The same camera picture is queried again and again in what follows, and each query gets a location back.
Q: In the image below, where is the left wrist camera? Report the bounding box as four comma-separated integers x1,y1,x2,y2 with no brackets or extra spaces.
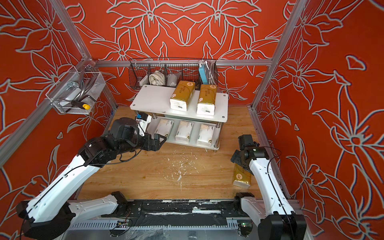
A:
136,112,152,136

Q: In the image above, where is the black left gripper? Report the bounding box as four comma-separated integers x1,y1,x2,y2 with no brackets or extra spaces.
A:
118,130,168,156

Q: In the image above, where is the clear plastic wall bin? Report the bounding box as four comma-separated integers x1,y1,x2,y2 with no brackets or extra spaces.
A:
46,67,106,115

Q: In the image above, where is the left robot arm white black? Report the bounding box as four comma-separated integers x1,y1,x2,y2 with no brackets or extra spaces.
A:
16,118,167,240

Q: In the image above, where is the gold tissue pack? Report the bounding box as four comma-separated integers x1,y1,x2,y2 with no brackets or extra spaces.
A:
170,81,196,112
233,164,252,189
197,85,218,116

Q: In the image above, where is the white tissue pack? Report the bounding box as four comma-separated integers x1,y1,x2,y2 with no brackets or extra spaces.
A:
175,121,194,143
197,124,215,148
154,119,174,138

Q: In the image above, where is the white two-tier shelf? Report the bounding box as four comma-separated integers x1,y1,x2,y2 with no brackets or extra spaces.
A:
130,85,229,151

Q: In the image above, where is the white cup in basket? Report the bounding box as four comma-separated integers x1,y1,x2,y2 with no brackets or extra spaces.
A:
166,73,181,87

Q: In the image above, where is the yellow handled tool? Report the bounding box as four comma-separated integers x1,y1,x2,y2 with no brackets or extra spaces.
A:
66,101,91,115

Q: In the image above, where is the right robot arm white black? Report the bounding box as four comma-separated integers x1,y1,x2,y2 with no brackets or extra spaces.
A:
231,135,307,240

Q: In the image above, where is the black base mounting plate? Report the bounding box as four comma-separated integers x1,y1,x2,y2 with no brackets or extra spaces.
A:
102,199,248,218

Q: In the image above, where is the blue box in basket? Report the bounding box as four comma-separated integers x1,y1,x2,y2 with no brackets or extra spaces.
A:
198,60,209,85

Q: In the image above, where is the black wire basket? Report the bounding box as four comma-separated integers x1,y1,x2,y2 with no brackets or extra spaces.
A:
129,58,219,90

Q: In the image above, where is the white cloth roll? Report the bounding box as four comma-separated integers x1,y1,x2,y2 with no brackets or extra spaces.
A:
149,71,166,86

